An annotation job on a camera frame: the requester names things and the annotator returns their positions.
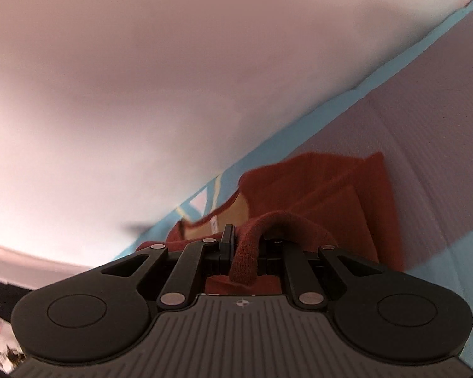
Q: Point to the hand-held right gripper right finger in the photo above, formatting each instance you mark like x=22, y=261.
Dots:
x=291, y=267

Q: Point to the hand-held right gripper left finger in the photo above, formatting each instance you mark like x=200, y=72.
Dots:
x=228, y=246

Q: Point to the dark red sweater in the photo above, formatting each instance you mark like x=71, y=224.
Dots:
x=323, y=197

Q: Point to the blue grey patterned bed sheet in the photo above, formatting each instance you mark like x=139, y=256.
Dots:
x=437, y=157

